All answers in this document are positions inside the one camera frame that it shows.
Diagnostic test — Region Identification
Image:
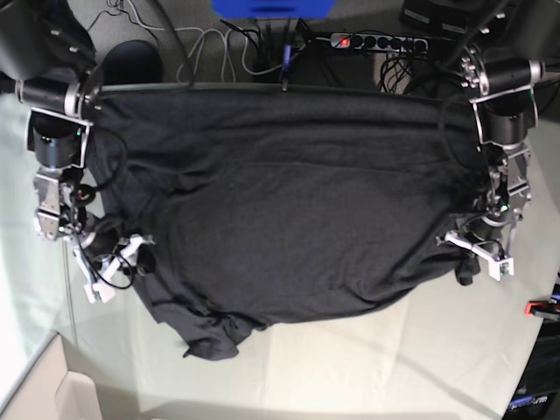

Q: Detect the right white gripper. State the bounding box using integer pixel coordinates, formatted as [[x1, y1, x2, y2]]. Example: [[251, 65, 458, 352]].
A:
[[72, 234, 157, 303]]

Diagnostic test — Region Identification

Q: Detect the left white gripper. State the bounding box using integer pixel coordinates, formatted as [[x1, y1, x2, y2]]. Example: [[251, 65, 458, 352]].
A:
[[436, 213, 515, 279]]

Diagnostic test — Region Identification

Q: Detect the black t-shirt with colourful print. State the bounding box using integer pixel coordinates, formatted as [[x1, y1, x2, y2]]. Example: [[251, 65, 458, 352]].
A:
[[87, 89, 487, 361]]

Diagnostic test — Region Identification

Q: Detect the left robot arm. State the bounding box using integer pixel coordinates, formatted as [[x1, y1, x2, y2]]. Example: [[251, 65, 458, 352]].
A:
[[442, 1, 559, 281]]

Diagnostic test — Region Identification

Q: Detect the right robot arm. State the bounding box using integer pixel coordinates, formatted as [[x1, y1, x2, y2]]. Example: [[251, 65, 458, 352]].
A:
[[1, 1, 153, 304]]

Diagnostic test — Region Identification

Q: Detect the right orange-black table clamp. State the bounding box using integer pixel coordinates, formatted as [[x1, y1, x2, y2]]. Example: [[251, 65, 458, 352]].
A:
[[524, 300, 559, 322]]

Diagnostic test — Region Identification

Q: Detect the grey-green table cloth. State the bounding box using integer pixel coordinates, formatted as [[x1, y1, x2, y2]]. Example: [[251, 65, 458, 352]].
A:
[[1, 95, 559, 419]]

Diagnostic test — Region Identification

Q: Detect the beige bin at corner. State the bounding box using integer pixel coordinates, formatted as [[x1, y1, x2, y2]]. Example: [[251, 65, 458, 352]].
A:
[[1, 332, 102, 420]]

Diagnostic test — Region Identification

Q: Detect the black round stool seat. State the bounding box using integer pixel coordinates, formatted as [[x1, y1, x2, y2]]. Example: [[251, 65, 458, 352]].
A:
[[101, 39, 164, 86]]

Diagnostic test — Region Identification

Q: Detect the blue box at top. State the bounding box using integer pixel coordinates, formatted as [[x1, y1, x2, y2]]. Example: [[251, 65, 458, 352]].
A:
[[212, 0, 334, 18]]

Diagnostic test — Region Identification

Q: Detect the white cable on floor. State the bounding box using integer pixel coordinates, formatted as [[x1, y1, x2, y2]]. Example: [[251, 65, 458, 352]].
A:
[[126, 0, 281, 84]]

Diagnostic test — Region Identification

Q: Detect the black power strip red switch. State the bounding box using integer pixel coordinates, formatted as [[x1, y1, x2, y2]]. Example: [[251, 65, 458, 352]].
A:
[[330, 32, 429, 55]]

